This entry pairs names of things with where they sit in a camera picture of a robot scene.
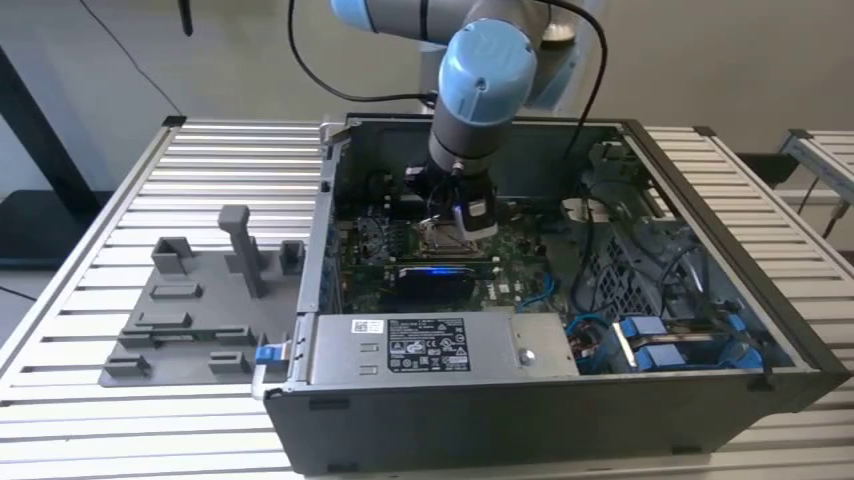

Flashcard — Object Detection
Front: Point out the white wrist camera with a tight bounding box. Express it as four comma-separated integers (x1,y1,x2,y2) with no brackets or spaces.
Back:
452,192,500,240

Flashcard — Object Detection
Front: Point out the green RAM stick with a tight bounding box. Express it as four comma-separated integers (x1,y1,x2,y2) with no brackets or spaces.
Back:
150,328,225,340

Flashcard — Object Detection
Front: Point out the blue disk carrier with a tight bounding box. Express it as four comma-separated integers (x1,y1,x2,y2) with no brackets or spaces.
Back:
629,342,766,374
612,314,746,344

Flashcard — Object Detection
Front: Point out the black antenna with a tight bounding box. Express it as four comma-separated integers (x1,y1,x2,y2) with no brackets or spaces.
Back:
174,0,197,37

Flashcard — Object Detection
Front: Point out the perforated metal disk bay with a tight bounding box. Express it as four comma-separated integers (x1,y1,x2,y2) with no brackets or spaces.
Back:
559,192,719,321

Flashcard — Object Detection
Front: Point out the aluminium slat side table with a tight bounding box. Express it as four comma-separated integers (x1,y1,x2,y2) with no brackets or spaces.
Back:
776,127,854,204

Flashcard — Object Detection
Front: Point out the blue case latch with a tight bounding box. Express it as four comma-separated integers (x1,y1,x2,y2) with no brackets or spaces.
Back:
252,343,295,370

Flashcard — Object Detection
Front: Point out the grey power supply unit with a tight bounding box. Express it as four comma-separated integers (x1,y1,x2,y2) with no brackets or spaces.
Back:
307,312,580,387

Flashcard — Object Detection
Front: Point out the metal socket cover frame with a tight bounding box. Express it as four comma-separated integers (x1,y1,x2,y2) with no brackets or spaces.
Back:
412,220,483,259

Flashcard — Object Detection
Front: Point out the green motherboard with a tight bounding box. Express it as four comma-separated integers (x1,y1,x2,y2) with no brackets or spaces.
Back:
331,199,568,315

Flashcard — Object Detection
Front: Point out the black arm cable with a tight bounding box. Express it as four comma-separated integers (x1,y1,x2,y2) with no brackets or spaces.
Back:
545,0,609,156
285,0,441,104

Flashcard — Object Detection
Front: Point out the black case cable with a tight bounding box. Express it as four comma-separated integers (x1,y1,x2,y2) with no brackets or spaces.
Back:
571,169,619,314
656,234,732,314

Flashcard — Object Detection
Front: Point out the grey parts rack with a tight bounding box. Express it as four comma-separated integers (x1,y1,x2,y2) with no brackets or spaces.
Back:
97,204,309,389

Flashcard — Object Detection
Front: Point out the metal CPU socket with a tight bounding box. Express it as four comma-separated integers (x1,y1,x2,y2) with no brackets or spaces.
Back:
411,218,487,260

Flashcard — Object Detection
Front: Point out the blue data wire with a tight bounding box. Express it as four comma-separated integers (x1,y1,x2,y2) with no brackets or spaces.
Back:
564,312,613,360
519,272,560,307

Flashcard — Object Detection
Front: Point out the black equipment box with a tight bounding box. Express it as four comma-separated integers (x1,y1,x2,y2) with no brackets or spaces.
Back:
736,151,800,190

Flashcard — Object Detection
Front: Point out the black graphics card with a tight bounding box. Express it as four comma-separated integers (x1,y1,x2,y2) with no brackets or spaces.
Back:
380,263,483,310

